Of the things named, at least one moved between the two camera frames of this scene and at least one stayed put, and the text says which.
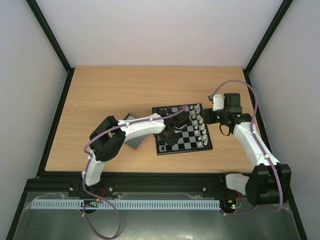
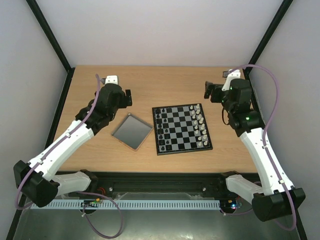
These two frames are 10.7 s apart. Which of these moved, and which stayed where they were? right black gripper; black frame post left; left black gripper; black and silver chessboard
Moved: right black gripper; left black gripper
Stayed: black and silver chessboard; black frame post left
